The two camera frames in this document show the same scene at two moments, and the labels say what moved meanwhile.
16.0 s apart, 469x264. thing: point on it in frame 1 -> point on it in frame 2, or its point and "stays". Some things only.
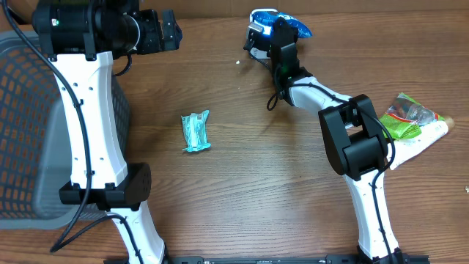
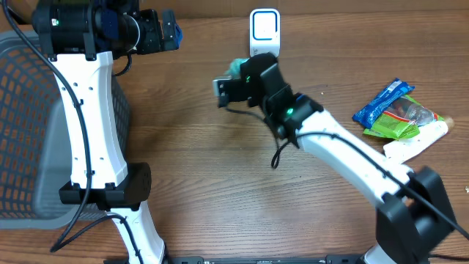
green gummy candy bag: [404, 117] stays
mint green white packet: [196, 128] -> [234, 70]
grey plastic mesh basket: [35, 155] stays
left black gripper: [156, 42] stays
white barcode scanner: [258, 40] stays
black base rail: [328, 259] stays
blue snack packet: [266, 18] -> [371, 111]
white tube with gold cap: [407, 148] stays
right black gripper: [295, 34] -> [251, 100]
